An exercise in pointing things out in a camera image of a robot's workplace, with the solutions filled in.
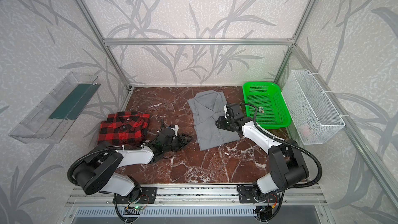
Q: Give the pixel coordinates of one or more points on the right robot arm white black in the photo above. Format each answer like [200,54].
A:
[287,166]

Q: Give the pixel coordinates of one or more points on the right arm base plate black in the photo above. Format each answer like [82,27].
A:
[247,194]

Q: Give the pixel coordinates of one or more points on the green plastic basket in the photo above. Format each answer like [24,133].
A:
[269,96]

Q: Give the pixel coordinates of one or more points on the red black plaid folded shirt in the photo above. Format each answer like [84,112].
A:
[124,128]

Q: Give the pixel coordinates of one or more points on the clear plastic wall bin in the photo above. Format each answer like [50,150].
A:
[51,119]

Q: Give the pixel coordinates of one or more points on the aluminium front rail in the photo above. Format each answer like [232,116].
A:
[198,195]

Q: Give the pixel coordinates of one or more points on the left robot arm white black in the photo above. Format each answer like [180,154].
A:
[97,171]

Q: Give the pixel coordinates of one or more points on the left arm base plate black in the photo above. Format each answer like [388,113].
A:
[147,195]

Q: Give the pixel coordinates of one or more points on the grey long sleeve shirt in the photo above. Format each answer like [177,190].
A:
[207,107]

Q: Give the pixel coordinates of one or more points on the white wire mesh basket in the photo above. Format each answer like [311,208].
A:
[308,103]

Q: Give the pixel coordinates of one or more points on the pink item in wire basket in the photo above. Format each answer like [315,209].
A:
[306,131]

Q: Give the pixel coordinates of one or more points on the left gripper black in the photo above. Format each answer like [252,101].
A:
[175,138]

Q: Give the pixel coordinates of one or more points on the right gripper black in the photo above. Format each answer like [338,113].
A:
[222,123]

